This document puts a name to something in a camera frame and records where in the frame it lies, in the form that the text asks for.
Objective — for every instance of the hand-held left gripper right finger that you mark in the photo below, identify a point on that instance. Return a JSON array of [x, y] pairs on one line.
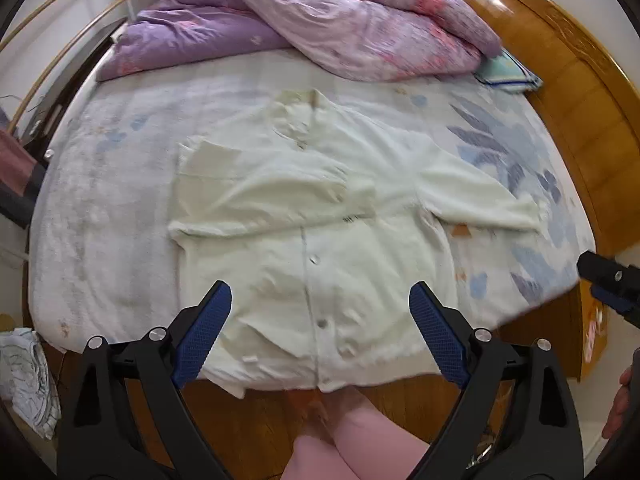
[[440, 332]]

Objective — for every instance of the person's right hand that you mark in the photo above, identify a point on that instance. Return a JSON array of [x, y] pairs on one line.
[[620, 405]]

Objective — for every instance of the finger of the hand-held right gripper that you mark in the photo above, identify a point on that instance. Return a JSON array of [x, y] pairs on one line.
[[607, 270], [612, 302]]

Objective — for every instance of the purple floral quilt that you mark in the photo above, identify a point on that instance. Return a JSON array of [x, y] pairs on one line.
[[350, 25]]

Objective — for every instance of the dark red cloth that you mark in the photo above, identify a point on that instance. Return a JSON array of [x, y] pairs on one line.
[[15, 165]]

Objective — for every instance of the printed bed sheet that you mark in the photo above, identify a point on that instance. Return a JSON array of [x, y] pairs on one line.
[[110, 210]]

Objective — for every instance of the white printed cloth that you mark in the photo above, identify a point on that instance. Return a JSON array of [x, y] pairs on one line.
[[25, 385]]

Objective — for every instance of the person's pink pants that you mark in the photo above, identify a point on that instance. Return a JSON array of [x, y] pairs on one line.
[[370, 435]]

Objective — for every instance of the teal folded cloth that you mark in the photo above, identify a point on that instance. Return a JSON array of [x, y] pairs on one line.
[[505, 72]]

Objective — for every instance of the orange cardboard box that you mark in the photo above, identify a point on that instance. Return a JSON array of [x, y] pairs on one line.
[[594, 335]]

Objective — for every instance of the white button cardigan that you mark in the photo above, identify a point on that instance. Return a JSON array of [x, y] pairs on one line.
[[280, 240]]

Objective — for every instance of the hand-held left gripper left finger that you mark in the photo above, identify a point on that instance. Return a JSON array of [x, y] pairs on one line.
[[202, 332]]

